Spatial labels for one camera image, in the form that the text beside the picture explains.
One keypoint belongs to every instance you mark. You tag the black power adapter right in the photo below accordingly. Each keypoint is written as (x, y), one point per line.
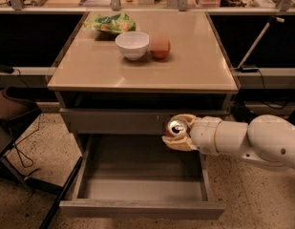
(248, 69)

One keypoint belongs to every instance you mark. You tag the green chip bag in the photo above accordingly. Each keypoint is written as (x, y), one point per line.
(115, 24)

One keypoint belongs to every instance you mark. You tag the grey drawer cabinet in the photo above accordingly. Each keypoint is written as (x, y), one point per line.
(194, 78)

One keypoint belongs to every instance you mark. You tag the white bowl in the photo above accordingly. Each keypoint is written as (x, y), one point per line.
(133, 44)

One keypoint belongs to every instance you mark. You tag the dark office chair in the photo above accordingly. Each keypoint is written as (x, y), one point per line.
(16, 116)

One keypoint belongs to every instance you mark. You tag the closed top drawer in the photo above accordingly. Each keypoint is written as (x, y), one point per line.
(116, 121)

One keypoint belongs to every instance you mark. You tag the black power adapter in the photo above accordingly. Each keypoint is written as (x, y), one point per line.
(248, 69)
(6, 69)

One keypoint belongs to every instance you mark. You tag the white leaning stick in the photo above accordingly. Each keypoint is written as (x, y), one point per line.
(271, 20)

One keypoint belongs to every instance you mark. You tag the orange soda can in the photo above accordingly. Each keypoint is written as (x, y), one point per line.
(176, 128)

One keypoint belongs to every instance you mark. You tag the black power adapter left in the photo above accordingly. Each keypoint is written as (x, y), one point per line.
(6, 69)

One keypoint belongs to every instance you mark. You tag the red apple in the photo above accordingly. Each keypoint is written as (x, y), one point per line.
(159, 46)

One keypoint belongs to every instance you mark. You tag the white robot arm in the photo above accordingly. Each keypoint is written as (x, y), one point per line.
(267, 142)

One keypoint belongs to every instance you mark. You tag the open middle drawer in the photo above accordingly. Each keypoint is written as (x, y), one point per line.
(137, 176)

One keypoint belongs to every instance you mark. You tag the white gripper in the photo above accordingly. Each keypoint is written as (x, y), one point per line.
(203, 134)

